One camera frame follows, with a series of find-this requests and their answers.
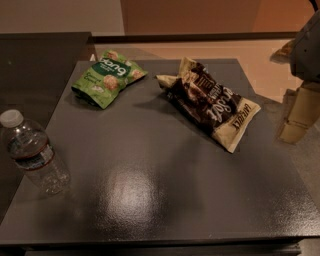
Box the green rice chip bag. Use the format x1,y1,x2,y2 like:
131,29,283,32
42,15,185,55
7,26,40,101
71,50,147,109

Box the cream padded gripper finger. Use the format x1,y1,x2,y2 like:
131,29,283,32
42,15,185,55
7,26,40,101
279,81,320,144

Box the brown and cream snack bag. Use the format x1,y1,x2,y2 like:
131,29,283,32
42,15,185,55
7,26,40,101
156,57,261,153

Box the clear plastic water bottle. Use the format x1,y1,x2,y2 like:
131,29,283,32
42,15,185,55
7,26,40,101
0,109,70,195

